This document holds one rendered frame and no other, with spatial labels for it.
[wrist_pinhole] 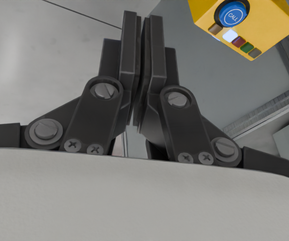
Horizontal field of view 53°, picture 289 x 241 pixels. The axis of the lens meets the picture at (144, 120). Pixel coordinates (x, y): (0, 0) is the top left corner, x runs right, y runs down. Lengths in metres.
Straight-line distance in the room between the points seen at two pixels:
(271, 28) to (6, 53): 1.78
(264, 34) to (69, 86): 1.86
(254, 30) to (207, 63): 0.66
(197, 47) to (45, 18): 0.95
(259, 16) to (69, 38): 1.53
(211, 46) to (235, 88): 0.25
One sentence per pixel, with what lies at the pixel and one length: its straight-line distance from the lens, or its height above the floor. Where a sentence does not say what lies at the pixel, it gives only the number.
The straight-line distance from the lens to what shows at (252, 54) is 0.57.
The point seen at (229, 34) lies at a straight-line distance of 0.52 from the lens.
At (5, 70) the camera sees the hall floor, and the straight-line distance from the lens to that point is 2.23.
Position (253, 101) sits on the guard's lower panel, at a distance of 0.99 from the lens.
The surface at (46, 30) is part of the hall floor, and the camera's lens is 1.91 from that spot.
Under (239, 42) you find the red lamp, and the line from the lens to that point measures 0.54.
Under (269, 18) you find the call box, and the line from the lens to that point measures 0.53.
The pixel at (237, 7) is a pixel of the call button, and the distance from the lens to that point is 0.48.
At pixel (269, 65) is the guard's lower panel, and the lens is 1.01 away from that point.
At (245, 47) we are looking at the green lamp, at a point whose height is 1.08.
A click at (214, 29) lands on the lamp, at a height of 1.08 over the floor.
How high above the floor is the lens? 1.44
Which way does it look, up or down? 33 degrees down
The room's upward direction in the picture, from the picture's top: 174 degrees clockwise
